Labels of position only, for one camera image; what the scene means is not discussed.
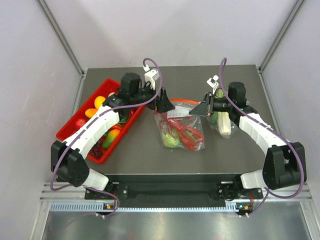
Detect fake lemon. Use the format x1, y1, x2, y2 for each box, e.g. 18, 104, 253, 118
94, 95, 106, 109

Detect fake dark grapes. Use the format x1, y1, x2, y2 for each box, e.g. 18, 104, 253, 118
90, 142, 103, 159

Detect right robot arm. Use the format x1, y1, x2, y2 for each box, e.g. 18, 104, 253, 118
189, 82, 307, 198

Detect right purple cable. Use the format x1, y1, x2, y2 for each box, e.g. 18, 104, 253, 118
218, 57, 307, 217

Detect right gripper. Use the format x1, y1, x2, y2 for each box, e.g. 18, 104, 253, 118
189, 92, 234, 117

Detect clear bag with leek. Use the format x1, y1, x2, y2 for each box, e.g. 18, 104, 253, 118
207, 87, 238, 139

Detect fake cabbage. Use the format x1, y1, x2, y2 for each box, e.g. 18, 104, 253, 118
161, 130, 181, 148

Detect fake leek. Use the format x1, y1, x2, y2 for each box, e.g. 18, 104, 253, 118
215, 88, 231, 137

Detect fake mango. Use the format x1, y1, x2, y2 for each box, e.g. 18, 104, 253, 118
102, 129, 121, 149

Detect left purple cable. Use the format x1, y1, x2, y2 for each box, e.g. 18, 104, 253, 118
50, 57, 164, 219

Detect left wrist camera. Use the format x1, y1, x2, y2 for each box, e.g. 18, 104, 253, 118
143, 65, 160, 90

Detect purple cable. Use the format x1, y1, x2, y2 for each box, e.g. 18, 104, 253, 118
218, 57, 307, 217
50, 57, 164, 219

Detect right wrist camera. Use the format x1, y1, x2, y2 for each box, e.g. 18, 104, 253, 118
206, 75, 220, 94

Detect fake green cucumber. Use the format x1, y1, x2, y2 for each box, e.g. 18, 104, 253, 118
208, 112, 218, 128

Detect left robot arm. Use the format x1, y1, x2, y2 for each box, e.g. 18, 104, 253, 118
51, 69, 175, 199

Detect grey cable duct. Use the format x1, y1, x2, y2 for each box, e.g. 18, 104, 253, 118
50, 202, 250, 213

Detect red plastic bin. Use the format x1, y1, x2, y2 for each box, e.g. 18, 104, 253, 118
56, 78, 145, 164

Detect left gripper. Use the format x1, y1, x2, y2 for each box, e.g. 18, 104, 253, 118
130, 80, 175, 113

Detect fake red apple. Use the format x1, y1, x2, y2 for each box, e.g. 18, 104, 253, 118
75, 118, 87, 129

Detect clear zip bag red slider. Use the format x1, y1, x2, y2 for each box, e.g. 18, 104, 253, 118
154, 98, 205, 152

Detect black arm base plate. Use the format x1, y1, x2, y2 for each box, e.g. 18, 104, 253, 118
84, 173, 264, 208

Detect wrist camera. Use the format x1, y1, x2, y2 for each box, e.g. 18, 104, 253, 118
206, 75, 220, 94
143, 65, 160, 90

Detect fake orange fruit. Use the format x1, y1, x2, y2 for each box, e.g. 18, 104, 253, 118
84, 108, 98, 119

